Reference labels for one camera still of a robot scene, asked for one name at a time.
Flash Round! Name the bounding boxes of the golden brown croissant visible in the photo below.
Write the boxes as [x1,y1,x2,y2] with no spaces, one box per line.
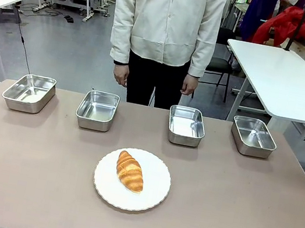
[112,149,150,195]

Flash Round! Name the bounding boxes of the person left forearm cream sleeve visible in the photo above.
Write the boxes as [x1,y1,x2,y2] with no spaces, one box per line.
[186,24,220,80]

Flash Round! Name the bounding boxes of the person right forearm cream sleeve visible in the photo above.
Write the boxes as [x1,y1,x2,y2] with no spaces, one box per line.
[105,9,138,67]

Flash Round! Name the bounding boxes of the rectangular stainless steel container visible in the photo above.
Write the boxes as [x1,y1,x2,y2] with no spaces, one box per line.
[0,69,59,117]
[227,114,282,161]
[164,103,210,150]
[73,87,122,134]

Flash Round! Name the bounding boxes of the person left hand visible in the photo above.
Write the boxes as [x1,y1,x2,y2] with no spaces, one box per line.
[180,73,199,97]

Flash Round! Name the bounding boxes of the person right hand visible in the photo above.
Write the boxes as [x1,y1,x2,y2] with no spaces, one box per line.
[111,62,132,88]

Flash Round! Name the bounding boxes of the large white table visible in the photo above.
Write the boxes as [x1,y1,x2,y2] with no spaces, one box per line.
[212,38,305,138]

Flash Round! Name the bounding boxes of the black clamp pole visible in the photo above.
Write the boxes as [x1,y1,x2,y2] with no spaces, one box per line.
[283,0,305,55]

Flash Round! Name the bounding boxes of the red cloth pile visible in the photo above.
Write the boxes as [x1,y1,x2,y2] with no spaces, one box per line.
[252,0,305,52]

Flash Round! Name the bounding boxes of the black folding chair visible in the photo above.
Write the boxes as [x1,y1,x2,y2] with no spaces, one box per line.
[191,24,240,105]

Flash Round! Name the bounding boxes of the purple hanging cloth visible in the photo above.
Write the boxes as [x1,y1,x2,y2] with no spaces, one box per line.
[237,0,286,47]

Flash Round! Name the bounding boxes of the person black trousers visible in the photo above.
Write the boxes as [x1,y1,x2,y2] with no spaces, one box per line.
[120,49,191,113]

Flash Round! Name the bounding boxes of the person torso in cream shirt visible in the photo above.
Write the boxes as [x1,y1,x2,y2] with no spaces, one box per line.
[104,0,229,74]

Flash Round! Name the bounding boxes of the white scalloped plate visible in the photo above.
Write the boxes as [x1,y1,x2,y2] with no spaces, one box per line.
[88,141,176,218]

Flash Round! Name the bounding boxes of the white power strip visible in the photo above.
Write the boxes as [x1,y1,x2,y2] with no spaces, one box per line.
[30,0,61,17]

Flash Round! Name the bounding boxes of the black floor cable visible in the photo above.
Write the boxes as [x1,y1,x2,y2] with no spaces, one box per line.
[6,6,43,75]

